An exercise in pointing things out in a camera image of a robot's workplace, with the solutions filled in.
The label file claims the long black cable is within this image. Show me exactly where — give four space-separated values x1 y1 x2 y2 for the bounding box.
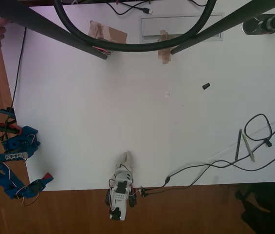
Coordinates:
139 145 275 195

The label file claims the black clamp red knob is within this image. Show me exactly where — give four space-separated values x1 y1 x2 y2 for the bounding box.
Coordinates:
128 187 138 208

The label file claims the clear plastic ruler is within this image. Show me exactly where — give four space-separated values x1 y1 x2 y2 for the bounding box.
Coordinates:
207 114 275 163

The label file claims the black usb cable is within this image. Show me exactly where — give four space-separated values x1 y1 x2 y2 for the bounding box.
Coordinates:
105 0 153 16

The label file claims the red black table clamp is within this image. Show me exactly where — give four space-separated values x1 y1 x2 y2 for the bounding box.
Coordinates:
0 123 21 135

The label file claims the black tripod leg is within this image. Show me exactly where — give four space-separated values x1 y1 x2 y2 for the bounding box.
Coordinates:
170 0 275 56
0 0 108 60

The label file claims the green pen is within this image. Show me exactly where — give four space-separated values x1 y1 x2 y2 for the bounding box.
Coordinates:
241 133 256 163

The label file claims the black pen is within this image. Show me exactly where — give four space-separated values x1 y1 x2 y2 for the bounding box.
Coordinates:
234 128 243 161

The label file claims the narrow brown tape piece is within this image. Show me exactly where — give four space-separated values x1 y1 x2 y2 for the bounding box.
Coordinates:
157 29 175 65

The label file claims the black cable with loop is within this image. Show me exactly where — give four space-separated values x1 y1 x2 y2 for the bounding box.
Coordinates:
244 113 275 148

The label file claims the thin black power cable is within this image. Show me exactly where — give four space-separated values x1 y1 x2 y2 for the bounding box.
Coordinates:
10 27 28 110

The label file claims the wide brown tape piece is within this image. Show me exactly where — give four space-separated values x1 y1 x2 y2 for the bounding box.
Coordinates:
88 20 128 56

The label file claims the black ring hose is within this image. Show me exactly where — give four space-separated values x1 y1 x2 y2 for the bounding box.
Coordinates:
53 0 218 52

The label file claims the blue arm gripper servo cable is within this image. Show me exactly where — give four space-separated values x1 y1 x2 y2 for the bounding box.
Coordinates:
21 190 41 207

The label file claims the black blue table clamp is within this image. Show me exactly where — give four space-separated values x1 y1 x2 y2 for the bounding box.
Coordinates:
0 107 16 116

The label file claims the grey cable hatch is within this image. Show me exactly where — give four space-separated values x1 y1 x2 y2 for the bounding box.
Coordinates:
139 14 225 42

